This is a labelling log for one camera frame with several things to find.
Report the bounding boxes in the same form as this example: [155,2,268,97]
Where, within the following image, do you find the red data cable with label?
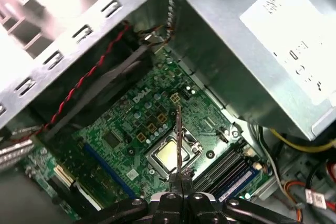
[301,162,336,210]

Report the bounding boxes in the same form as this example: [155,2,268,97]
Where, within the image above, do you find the orange black power wires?
[285,179,310,224]

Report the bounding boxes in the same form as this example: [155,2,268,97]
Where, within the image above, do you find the grey parts rack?
[0,0,79,51]

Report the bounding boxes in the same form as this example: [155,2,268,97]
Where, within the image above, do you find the white expansion slot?
[53,165,77,186]

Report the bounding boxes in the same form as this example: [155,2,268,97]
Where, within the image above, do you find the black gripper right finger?
[182,170,298,224]

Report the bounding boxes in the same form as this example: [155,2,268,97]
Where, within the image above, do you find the silver CPU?
[156,140,191,172]

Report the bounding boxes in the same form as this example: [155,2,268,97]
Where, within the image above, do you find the grey power supply unit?
[167,0,336,141]

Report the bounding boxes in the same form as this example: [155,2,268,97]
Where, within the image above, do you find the black open PC case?
[0,0,336,224]

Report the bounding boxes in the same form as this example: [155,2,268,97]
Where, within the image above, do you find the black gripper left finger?
[91,173,183,224]

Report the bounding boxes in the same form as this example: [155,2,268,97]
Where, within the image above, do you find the yellow power cable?
[269,127,336,154]

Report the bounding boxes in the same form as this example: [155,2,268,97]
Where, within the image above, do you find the black case fan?
[28,22,155,141]

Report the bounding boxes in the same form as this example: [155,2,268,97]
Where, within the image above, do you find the blue expansion slot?
[83,141,139,200]

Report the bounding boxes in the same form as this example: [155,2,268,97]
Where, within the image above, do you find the green motherboard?
[25,45,274,217]

